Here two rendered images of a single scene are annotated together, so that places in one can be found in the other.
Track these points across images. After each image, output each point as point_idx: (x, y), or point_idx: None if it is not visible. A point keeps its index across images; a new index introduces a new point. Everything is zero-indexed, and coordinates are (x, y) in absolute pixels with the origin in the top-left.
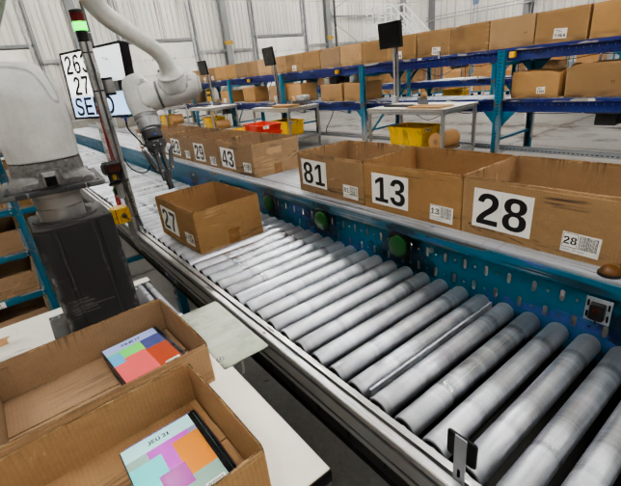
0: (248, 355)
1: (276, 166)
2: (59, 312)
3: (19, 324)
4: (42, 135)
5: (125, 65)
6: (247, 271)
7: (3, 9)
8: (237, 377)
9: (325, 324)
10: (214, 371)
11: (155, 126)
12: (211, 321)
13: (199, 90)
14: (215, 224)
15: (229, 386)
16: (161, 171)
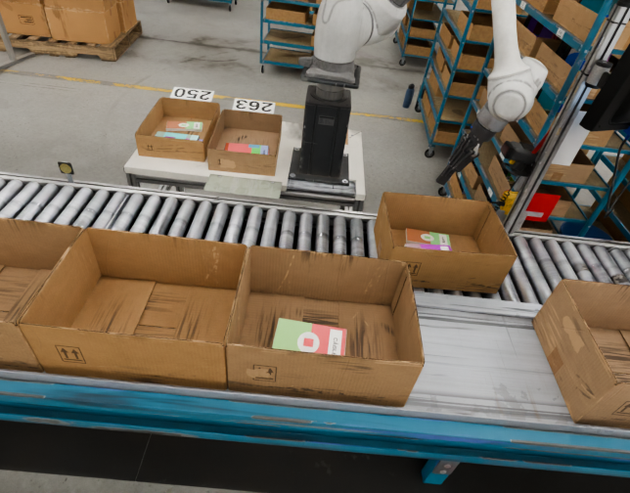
0: (207, 182)
1: (555, 354)
2: (355, 159)
3: (358, 149)
4: (314, 37)
5: (623, 57)
6: (302, 229)
7: None
8: (199, 174)
9: (186, 215)
10: (213, 171)
11: (480, 122)
12: (257, 188)
13: (492, 110)
14: (381, 220)
15: (198, 170)
16: (449, 161)
